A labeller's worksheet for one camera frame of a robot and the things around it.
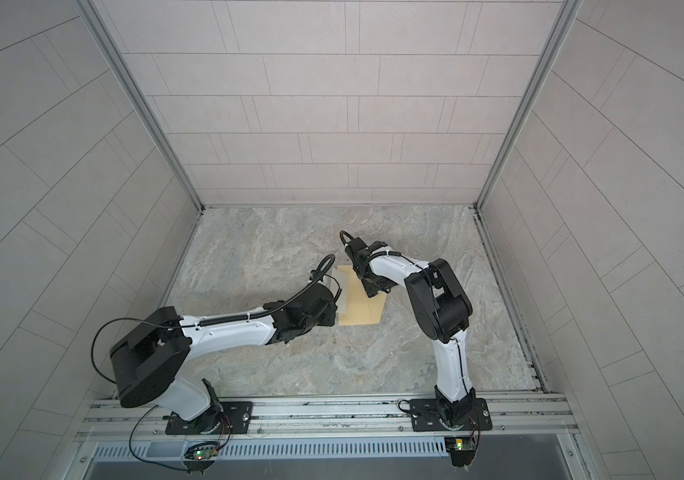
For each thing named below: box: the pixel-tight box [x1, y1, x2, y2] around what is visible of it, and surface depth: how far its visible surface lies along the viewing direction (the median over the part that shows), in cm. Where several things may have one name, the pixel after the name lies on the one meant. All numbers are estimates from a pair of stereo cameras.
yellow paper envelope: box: [337, 265, 388, 327], surface depth 91 cm
